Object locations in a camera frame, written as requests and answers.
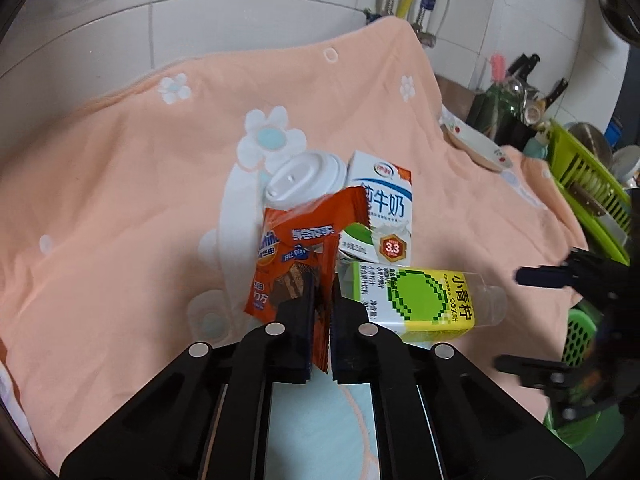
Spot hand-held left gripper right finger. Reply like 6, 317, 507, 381
330, 275, 586, 480

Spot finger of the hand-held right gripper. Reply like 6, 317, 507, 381
516, 247, 593, 291
494, 354, 578, 392

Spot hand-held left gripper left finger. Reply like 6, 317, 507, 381
60, 272, 321, 480

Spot green perforated plastic basket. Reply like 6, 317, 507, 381
544, 307, 603, 441

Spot green lime drink carton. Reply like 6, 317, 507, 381
350, 260, 481, 343

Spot orange snack wrapper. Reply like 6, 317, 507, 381
243, 186, 373, 373

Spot small white milk carton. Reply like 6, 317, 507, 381
337, 150, 416, 266

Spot white plastic cup lid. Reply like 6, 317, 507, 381
264, 150, 348, 211

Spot green plastic dish rack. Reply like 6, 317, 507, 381
544, 119, 633, 267

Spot steel bowl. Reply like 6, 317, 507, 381
567, 122, 614, 161

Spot white ceramic bowl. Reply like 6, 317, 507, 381
439, 109, 516, 173

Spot green utensil holder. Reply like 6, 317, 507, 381
467, 82, 522, 142

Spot peach floral blanket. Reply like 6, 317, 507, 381
0, 15, 588, 466

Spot steel cleaver wooden handle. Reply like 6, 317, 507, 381
569, 182, 631, 233

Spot black handled kitchen knife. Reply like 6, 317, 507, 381
544, 77, 569, 111
506, 54, 541, 88

